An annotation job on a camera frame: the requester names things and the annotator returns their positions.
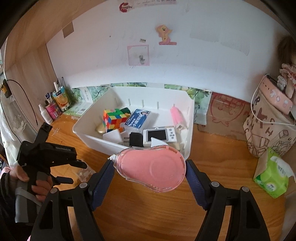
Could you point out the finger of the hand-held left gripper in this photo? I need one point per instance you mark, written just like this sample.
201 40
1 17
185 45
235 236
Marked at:
78 164
62 180

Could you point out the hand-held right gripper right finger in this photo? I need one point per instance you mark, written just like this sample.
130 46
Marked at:
195 180

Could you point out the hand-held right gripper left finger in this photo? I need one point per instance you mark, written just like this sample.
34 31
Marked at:
103 178

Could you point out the gold round compact case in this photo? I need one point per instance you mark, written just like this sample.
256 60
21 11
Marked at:
100 129

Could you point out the white charger cube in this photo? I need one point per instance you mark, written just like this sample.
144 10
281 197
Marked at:
113 136

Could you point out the correction tape dispenser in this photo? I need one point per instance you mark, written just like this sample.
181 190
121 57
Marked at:
150 169

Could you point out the black car key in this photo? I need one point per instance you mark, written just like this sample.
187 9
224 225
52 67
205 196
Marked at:
136 139

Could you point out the multicoloured puzzle cube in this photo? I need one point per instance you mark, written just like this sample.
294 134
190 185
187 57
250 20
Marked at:
113 119

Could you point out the small white camera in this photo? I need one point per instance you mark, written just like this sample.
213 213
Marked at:
159 134

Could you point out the pink toy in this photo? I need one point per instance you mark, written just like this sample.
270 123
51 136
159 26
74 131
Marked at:
178 117

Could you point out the blue label clear card box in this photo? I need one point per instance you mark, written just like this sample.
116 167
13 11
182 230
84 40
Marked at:
137 118

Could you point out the white plastic bin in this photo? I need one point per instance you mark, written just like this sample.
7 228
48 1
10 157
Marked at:
148 97

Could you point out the person's left hand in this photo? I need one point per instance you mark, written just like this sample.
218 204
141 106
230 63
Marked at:
41 186

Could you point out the small clear plastic box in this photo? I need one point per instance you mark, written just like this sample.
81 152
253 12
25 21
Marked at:
86 175

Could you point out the white spray bottle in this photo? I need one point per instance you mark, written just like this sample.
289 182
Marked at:
46 115

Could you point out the white lace curtain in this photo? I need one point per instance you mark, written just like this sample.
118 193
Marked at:
13 125

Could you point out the red can pen holder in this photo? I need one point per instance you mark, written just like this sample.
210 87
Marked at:
53 110

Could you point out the small blue tube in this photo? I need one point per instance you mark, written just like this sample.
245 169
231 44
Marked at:
48 97

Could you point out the orange juice carton holder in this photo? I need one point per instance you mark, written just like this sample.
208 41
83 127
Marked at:
61 98

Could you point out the brown cartoon cardboard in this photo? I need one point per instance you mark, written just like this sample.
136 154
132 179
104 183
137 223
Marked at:
226 115

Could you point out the yellow brown hanging pouch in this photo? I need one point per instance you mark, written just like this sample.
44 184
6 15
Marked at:
5 89

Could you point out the green tissue pack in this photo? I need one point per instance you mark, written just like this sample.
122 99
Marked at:
272 176

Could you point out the letter print fabric bag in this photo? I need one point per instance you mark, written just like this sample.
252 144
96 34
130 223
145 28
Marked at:
263 129

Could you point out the pink case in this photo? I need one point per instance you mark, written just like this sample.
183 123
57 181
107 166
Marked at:
275 95

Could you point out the brown haired doll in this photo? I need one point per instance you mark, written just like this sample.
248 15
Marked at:
289 69

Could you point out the pink square wall sticker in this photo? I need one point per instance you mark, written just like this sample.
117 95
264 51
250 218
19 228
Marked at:
137 55

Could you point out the yellow pony wall sticker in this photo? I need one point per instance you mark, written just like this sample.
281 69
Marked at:
165 33

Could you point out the red wall sticker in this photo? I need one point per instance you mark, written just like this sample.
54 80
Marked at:
124 7

